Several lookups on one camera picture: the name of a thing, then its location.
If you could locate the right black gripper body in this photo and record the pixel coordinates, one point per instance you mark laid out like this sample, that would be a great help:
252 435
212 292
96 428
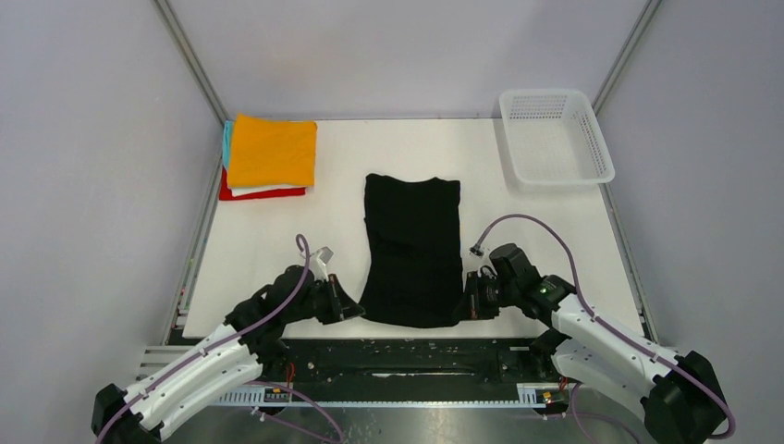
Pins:
487 294

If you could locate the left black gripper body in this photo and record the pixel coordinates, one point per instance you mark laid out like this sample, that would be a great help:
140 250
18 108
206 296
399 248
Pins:
323 302

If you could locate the black t shirt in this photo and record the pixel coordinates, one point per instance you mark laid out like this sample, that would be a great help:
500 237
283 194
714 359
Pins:
415 277

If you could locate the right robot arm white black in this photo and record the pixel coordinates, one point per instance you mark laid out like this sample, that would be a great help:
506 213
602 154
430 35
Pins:
677 397

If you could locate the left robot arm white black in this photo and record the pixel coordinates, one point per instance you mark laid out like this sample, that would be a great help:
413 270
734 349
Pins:
235 354

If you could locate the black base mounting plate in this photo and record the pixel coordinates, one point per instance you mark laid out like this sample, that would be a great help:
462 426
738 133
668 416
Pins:
410 369

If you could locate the folded white t shirt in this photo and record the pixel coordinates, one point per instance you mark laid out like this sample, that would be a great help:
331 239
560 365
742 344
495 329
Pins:
257 190

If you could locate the folded red t shirt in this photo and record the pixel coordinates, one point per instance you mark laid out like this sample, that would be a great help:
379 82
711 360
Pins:
245 194

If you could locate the white plastic basket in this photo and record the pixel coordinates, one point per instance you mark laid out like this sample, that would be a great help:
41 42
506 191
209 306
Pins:
554 138

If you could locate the folded orange t shirt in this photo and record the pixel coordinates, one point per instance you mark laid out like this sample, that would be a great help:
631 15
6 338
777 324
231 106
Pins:
266 153

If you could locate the folded cyan t shirt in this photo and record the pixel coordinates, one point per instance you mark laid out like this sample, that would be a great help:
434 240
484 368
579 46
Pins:
226 143

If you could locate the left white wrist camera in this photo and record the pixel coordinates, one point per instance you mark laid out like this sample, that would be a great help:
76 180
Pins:
318 263

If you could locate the white slotted cable duct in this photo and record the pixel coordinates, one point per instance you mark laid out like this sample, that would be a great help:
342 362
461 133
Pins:
261 396

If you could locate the aluminium frame rail right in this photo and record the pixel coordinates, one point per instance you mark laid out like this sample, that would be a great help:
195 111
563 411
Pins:
636 34

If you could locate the aluminium frame rail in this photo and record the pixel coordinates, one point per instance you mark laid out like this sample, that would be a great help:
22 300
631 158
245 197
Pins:
182 42
636 34

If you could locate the aluminium frame rail left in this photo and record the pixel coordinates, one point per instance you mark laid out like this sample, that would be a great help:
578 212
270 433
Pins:
182 42

